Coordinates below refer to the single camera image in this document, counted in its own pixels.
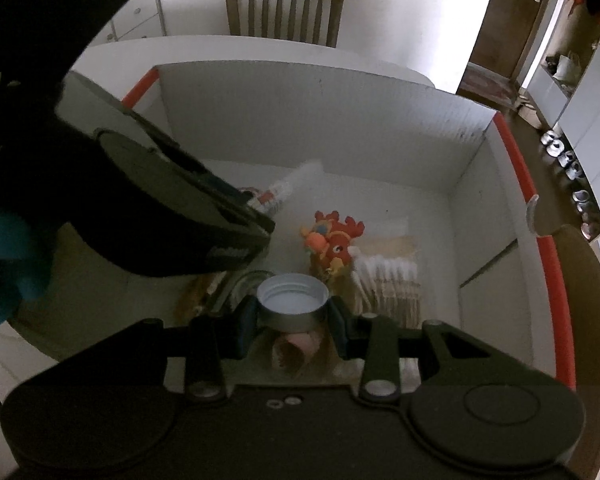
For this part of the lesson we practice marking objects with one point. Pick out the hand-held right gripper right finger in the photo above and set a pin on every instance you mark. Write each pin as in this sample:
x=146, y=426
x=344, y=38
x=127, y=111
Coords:
x=338, y=329

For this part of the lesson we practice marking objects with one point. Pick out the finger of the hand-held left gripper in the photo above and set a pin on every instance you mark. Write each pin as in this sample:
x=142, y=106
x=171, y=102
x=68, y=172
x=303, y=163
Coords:
x=230, y=197

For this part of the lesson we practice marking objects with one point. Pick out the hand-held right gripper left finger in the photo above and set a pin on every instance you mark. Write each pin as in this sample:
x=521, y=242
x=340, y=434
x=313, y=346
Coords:
x=245, y=326

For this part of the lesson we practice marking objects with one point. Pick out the grey orange plush toy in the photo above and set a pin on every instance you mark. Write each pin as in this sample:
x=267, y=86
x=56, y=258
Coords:
x=200, y=296

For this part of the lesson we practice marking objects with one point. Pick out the white bottle cap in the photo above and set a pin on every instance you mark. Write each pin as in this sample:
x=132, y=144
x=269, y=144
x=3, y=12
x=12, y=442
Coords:
x=292, y=297

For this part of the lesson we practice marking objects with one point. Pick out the red cardboard box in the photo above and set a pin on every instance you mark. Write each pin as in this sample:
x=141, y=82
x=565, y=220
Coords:
x=305, y=110

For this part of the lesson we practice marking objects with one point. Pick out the person's left hand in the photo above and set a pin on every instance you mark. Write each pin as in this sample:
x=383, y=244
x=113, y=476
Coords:
x=10, y=260

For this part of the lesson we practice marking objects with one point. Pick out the pink rolled item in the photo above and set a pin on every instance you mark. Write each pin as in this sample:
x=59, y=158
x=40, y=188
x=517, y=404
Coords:
x=297, y=352

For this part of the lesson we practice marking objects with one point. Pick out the clear plastic bottle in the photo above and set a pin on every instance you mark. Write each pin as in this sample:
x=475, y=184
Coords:
x=290, y=185

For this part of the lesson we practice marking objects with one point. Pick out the bag of cotton swabs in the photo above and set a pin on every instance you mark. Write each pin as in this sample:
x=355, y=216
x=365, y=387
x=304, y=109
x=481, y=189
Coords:
x=390, y=280

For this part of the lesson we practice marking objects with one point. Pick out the red rooster plush toy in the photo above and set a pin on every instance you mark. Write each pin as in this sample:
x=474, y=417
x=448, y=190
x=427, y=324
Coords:
x=337, y=246

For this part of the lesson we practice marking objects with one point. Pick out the white drawer cabinet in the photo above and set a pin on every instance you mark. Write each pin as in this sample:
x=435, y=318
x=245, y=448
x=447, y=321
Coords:
x=140, y=10

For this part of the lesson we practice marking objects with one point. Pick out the patterned doormat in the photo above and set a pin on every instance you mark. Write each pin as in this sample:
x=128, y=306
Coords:
x=485, y=85

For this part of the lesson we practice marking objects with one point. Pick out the white sneakers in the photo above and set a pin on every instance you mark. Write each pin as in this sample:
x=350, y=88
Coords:
x=560, y=152

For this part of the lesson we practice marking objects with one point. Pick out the beige slippers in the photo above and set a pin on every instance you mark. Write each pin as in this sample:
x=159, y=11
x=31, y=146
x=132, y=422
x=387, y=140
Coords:
x=527, y=107

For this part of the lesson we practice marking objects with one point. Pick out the brown wooden door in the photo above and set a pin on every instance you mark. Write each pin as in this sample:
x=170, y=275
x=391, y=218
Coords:
x=510, y=20

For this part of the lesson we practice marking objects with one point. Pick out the white bag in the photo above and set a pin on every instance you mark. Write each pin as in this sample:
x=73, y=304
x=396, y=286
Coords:
x=566, y=67

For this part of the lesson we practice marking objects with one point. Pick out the white wall cabinet unit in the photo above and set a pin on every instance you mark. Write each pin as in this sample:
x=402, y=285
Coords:
x=595, y=110

